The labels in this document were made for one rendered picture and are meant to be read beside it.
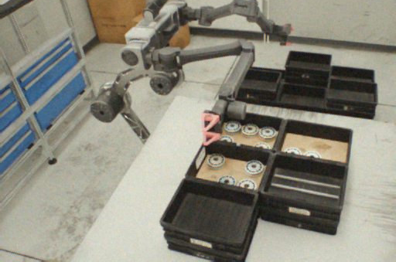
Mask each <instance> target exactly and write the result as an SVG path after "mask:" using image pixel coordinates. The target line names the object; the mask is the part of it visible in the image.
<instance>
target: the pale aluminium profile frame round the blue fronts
mask: <svg viewBox="0 0 396 262"><path fill-rule="evenodd" d="M60 3H61V5H62V8H63V10H64V13H65V16H66V17H65V18H66V20H67V24H68V26H69V28H73V31H74V33H73V34H72V37H73V42H72V43H73V44H72V46H73V45H75V47H76V50H77V53H78V56H79V58H80V62H79V63H77V64H76V65H75V66H74V67H73V68H72V69H70V70H69V71H68V72H67V73H66V74H64V75H63V76H62V77H61V78H60V80H58V81H57V82H56V83H55V84H54V85H53V86H51V88H49V89H48V91H47V92H45V93H44V94H43V95H42V96H41V97H40V98H39V99H38V100H37V101H36V102H35V103H34V104H32V105H31V106H29V105H28V103H27V101H26V99H25V95H24V93H23V92H22V89H21V87H20V86H19V84H18V82H17V80H16V78H15V76H14V73H13V71H12V68H11V67H10V65H9V62H8V60H7V59H6V57H5V54H4V53H3V52H2V48H1V46H0V65H1V67H2V69H3V71H4V73H5V75H6V76H10V77H11V78H12V82H11V83H10V84H11V86H12V89H13V93H14V94H15V97H16V99H17V101H19V103H20V104H21V106H22V110H23V114H22V115H20V116H19V117H18V118H17V119H16V120H15V121H13V122H12V123H11V124H10V125H9V126H8V127H7V128H6V129H5V130H4V131H3V132H2V133H1V134H0V143H1V142H3V141H4V140H5V139H6V138H7V137H8V136H9V135H10V134H11V133H12V132H13V131H14V130H15V129H17V128H18V127H19V126H20V125H21V124H22V123H23V122H24V121H25V120H26V119H28V121H29V123H30V124H31V128H32V130H34V132H35V136H36V138H37V139H36V140H35V141H34V142H33V143H32V144H30V145H29V146H28V147H27V148H26V149H25V150H24V152H23V153H22V154H21V155H20V156H19V157H18V158H17V159H16V160H15V161H14V162H13V163H12V164H11V165H10V167H9V168H8V169H7V170H6V171H5V172H4V173H3V174H2V175H1V176H0V186H1V185H3V184H4V183H5V182H6V181H7V180H8V179H9V178H10V177H11V176H12V174H13V173H14V172H15V171H16V169H17V168H18V167H19V166H20V165H21V164H22V163H23V162H24V161H25V160H26V159H27V158H28V157H29V156H30V155H31V154H32V153H33V152H35V153H39V154H41V155H40V156H39V158H38V159H37V160H36V162H35V163H34V164H33V165H32V166H31V167H30V168H29V169H28V170H27V171H26V173H25V174H24V176H23V177H21V179H20V180H19V181H17V183H16V184H14V186H13V187H12V189H11V190H9V191H8V192H7V193H6V194H5V195H4V196H3V197H2V198H1V199H0V212H1V211H2V208H3V207H4V206H5V205H6V204H7V203H8V202H9V201H10V200H11V198H12V197H13V196H14V195H15V194H16V193H17V192H18V191H19V190H20V189H21V188H22V187H23V186H24V185H25V184H26V183H27V180H28V179H29V178H30V177H31V176H32V175H33V174H34V173H35V171H36V170H37V169H38V168H39V167H40V166H41V164H42V163H43V162H44V161H45V160H46V159H47V158H48V159H49V161H48V163H49V164H50V165H53V164H55V163H56V162H57V159H56V158H54V156H53V151H54V150H55V149H56V148H57V147H58V145H59V144H60V143H61V142H62V141H63V140H64V139H65V138H66V137H67V135H68V134H69V133H70V132H71V131H72V130H73V129H74V127H75V126H76V125H77V124H78V123H79V122H80V121H81V120H82V118H83V117H84V116H85V115H86V114H87V113H88V112H89V111H90V106H91V105H92V103H93V102H94V101H95V100H96V98H97V97H98V95H97V91H96V88H95V86H94V82H93V80H92V77H91V74H90V71H89V69H88V66H87V62H86V57H85V55H84V51H83V49H82V46H81V44H80V40H79V37H78V35H77V30H76V27H75V25H74V22H73V18H72V15H71V13H70V7H69V5H68V3H67V0H60ZM8 16H9V19H10V20H9V21H10V22H11V24H12V28H13V29H14V31H15V34H16V35H17V37H18V40H19V42H20V43H21V47H22V50H23V52H24V53H25V55H28V54H29V53H30V51H29V47H28V46H27V44H26V41H25V40H24V38H23V34H22V31H21V29H20V28H19V24H18V23H17V21H16V19H15V16H14V14H13V13H11V14H9V15H8ZM74 28H75V29H74ZM75 30H76V32H75ZM81 67H83V72H84V75H83V78H85V77H86V80H87V83H85V84H86V86H87V87H86V88H85V89H84V90H83V91H82V92H81V93H80V94H79V95H78V96H77V97H76V98H75V99H74V100H73V102H72V103H71V104H70V105H69V106H68V107H67V108H66V109H65V110H64V111H63V112H62V113H61V114H60V115H59V116H58V117H57V118H56V119H55V120H54V121H53V123H52V124H51V125H50V126H48V127H47V128H46V130H45V131H44V132H43V133H42V132H41V130H40V128H39V125H38V124H37V120H36V118H35V116H34V114H33V113H34V112H35V111H36V110H37V109H38V108H39V106H41V105H42V104H43V103H44V102H45V101H46V100H47V99H48V98H50V97H51V96H52V95H53V94H54V93H55V92H56V91H57V90H58V89H59V88H60V87H61V86H62V85H63V84H64V83H66V82H67V81H68V80H69V79H70V78H71V77H72V76H73V75H74V74H75V73H76V72H77V71H78V70H79V69H80V68H81ZM12 75H13V77H12ZM13 78H14V80H13ZM90 92H91V94H92V95H91V96H87V95H88V94H89V93H90ZM82 100H88V101H90V103H89V104H88V105H87V106H86V107H85V108H84V109H83V110H82V111H81V112H80V113H79V114H78V115H77V116H76V117H75V118H74V119H73V120H72V121H71V122H70V125H69V126H68V127H67V128H66V129H65V130H64V131H63V132H62V133H61V134H60V135H59V136H58V138H57V139H56V140H55V141H54V142H53V143H52V144H51V145H50V146H49V145H48V144H47V139H48V136H49V135H50V134H51V133H52V132H53V130H54V129H55V128H56V127H57V126H58V125H59V124H60V123H61V122H62V121H63V120H64V119H65V118H66V117H67V116H68V115H69V114H70V112H71V111H72V110H73V109H74V108H75V107H76V106H77V105H78V104H79V103H80V102H81V101H82ZM38 146H41V148H40V147H38Z"/></svg>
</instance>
